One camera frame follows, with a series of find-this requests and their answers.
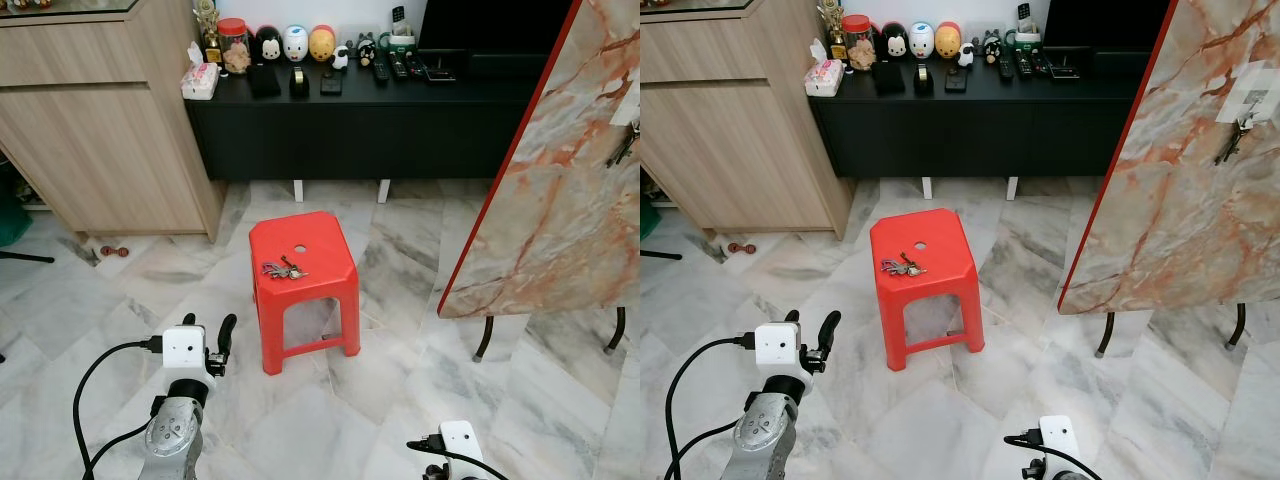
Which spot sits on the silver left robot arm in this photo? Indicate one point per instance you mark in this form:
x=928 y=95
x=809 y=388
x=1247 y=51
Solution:
x=172 y=440
x=762 y=438

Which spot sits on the dark hanging keys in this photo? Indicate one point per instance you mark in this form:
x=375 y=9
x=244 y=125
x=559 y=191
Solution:
x=1232 y=145
x=625 y=148

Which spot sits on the white adhesive hook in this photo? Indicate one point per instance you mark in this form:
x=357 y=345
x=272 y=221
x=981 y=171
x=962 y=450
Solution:
x=632 y=108
x=1245 y=102

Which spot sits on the key bunch with purple tag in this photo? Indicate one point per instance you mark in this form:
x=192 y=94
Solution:
x=285 y=270
x=903 y=266

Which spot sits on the brown dumbbell toy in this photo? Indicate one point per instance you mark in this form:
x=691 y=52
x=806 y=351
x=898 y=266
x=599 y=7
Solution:
x=111 y=250
x=739 y=248

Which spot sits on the red plastic stool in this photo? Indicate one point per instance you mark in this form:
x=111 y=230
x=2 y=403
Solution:
x=330 y=275
x=950 y=272

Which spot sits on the black table leg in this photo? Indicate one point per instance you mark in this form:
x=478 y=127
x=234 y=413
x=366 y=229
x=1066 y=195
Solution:
x=1239 y=326
x=1105 y=335
x=616 y=330
x=484 y=340

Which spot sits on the green bin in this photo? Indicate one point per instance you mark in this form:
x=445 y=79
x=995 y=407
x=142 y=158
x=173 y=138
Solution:
x=648 y=222
x=12 y=220

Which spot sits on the light wooden cabinet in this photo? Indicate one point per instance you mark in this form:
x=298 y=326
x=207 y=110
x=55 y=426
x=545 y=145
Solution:
x=720 y=140
x=90 y=140

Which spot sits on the black TV console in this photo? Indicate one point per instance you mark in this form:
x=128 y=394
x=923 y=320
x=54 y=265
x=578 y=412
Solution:
x=980 y=130
x=350 y=130

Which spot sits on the pink white tissue pack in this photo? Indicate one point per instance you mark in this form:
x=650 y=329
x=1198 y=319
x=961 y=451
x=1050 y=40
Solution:
x=200 y=80
x=824 y=77

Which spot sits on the black wallet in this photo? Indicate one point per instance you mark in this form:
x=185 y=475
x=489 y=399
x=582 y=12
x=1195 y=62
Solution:
x=889 y=78
x=264 y=81

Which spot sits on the marble table top red edge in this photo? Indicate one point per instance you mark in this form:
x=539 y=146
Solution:
x=560 y=200
x=1180 y=220

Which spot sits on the black tape dispenser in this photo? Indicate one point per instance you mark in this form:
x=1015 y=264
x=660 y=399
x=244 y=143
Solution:
x=924 y=79
x=300 y=82

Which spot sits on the clear jar with red lid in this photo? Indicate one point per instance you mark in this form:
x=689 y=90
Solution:
x=858 y=46
x=234 y=50

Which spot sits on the black white round plush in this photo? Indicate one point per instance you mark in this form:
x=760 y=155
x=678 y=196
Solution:
x=893 y=42
x=267 y=46

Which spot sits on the gold trophy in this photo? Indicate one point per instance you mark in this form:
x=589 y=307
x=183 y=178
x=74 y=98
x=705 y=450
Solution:
x=832 y=32
x=209 y=35

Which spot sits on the white blue round plush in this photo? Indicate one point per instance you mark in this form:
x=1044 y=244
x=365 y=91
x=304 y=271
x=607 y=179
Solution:
x=295 y=44
x=921 y=40

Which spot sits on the small panda figure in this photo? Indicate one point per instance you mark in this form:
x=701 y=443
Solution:
x=340 y=58
x=966 y=55

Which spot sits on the yellow red round plush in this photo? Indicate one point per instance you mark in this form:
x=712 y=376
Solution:
x=947 y=41
x=321 y=45

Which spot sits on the black remote control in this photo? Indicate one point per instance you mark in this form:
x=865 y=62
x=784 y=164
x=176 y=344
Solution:
x=1006 y=68
x=1024 y=65
x=399 y=68
x=381 y=70
x=1040 y=63
x=415 y=66

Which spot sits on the black white cat figure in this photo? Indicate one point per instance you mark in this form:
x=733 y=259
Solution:
x=366 y=50
x=991 y=47

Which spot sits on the flat black tray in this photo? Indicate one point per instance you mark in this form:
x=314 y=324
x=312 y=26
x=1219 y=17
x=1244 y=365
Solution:
x=1065 y=71
x=441 y=74

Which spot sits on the handset in green holder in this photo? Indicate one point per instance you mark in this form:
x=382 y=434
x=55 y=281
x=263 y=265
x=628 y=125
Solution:
x=400 y=40
x=1025 y=37

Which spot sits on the black television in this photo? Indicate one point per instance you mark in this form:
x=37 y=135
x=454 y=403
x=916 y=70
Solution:
x=1100 y=22
x=480 y=25

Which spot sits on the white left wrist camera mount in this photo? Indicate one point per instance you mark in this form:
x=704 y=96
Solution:
x=775 y=347
x=183 y=350

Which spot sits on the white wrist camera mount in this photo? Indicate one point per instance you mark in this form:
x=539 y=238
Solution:
x=775 y=347
x=1060 y=438
x=183 y=350
x=460 y=442

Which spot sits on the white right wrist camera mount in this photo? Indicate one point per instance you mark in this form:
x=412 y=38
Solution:
x=460 y=442
x=1060 y=438

